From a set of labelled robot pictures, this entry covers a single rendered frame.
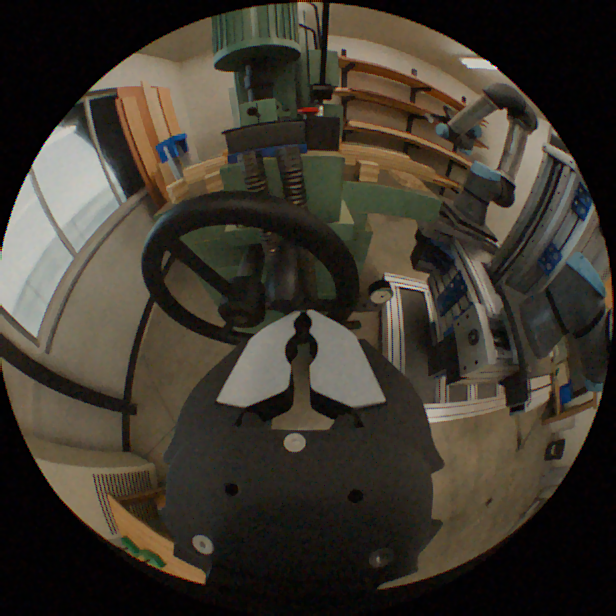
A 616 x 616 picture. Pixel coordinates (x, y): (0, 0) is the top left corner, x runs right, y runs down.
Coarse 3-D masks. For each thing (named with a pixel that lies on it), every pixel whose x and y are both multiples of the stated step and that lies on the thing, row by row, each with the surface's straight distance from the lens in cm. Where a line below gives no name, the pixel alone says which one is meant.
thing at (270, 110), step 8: (248, 104) 43; (256, 104) 43; (264, 104) 43; (272, 104) 42; (264, 112) 42; (272, 112) 42; (280, 112) 51; (248, 120) 43; (256, 120) 43; (264, 120) 42; (272, 120) 42
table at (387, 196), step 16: (352, 176) 36; (384, 176) 42; (192, 192) 45; (352, 192) 33; (368, 192) 34; (384, 192) 35; (400, 192) 36; (416, 192) 38; (432, 192) 44; (352, 208) 34; (368, 208) 35; (384, 208) 36; (400, 208) 37; (416, 208) 39; (432, 208) 41; (336, 224) 24; (352, 224) 25; (240, 240) 27; (256, 240) 26
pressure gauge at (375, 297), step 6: (378, 282) 43; (384, 282) 43; (372, 288) 43; (378, 288) 42; (384, 288) 42; (390, 288) 43; (372, 294) 42; (378, 294) 43; (384, 294) 44; (390, 294) 45; (372, 300) 45; (378, 300) 46; (384, 300) 46
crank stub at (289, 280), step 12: (288, 240) 14; (276, 252) 13; (288, 252) 12; (276, 264) 11; (288, 264) 11; (300, 264) 12; (276, 276) 11; (288, 276) 11; (300, 276) 11; (276, 288) 10; (288, 288) 10; (300, 288) 11; (276, 300) 10; (288, 300) 10; (300, 300) 11
